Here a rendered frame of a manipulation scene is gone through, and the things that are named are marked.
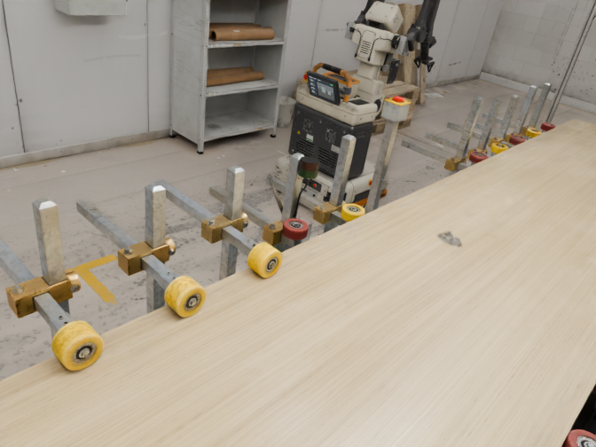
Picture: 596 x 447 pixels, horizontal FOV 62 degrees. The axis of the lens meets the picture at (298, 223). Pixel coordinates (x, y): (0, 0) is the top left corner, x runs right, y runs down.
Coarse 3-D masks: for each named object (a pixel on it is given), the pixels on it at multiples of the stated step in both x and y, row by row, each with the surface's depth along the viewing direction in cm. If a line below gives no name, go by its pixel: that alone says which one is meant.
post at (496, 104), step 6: (492, 102) 252; (498, 102) 250; (492, 108) 253; (498, 108) 253; (492, 114) 254; (486, 120) 257; (492, 120) 255; (486, 126) 258; (492, 126) 258; (486, 132) 259; (480, 138) 262; (486, 138) 260; (480, 144) 263; (486, 144) 263
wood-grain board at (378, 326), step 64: (576, 128) 309; (448, 192) 194; (512, 192) 203; (576, 192) 213; (320, 256) 142; (384, 256) 146; (448, 256) 152; (512, 256) 157; (576, 256) 163; (192, 320) 112; (256, 320) 114; (320, 320) 118; (384, 320) 121; (448, 320) 125; (512, 320) 128; (576, 320) 132; (0, 384) 90; (64, 384) 92; (128, 384) 94; (192, 384) 96; (256, 384) 98; (320, 384) 101; (384, 384) 103; (448, 384) 106; (512, 384) 108; (576, 384) 111
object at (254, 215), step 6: (210, 186) 178; (216, 186) 179; (210, 192) 179; (216, 192) 176; (222, 192) 175; (216, 198) 177; (222, 198) 175; (246, 204) 170; (246, 210) 167; (252, 210) 167; (252, 216) 166; (258, 216) 164; (264, 216) 165; (258, 222) 164; (264, 222) 162; (270, 222) 162; (282, 234) 158; (282, 240) 159; (288, 240) 156; (294, 240) 155; (300, 240) 156; (294, 246) 155
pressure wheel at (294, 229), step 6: (288, 222) 155; (294, 222) 156; (300, 222) 156; (288, 228) 151; (294, 228) 152; (300, 228) 152; (306, 228) 153; (288, 234) 152; (294, 234) 151; (300, 234) 152; (306, 234) 154
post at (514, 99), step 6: (516, 96) 268; (510, 102) 270; (516, 102) 269; (510, 108) 271; (510, 114) 272; (504, 120) 275; (510, 120) 274; (504, 126) 276; (498, 132) 279; (504, 132) 277
